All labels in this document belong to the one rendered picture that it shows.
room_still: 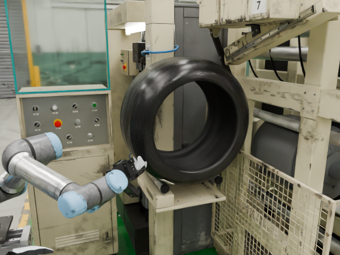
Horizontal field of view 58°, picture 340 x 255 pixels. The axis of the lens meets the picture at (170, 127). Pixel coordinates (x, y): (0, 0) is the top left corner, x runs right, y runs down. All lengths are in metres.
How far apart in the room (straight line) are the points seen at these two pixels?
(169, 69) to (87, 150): 0.97
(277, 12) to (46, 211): 1.76
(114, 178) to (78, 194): 0.13
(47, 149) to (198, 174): 0.66
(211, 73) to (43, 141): 0.74
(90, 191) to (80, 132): 1.14
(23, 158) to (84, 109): 0.94
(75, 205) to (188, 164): 0.88
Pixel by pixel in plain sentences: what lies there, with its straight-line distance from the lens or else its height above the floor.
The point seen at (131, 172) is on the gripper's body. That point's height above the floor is 1.06.
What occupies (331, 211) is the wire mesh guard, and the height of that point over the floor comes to 0.96.
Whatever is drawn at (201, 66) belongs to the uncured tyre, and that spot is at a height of 1.46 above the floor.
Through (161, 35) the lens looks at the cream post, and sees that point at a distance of 1.70.
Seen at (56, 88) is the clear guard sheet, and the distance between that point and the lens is 2.01.
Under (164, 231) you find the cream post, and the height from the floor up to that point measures 0.43.
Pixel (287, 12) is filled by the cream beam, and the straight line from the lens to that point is 1.30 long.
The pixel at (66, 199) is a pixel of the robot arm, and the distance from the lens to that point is 0.94.
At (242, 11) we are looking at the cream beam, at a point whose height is 1.68.
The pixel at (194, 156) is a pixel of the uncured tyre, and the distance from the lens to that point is 1.72.
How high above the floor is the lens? 1.53
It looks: 14 degrees down
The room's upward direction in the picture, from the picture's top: straight up
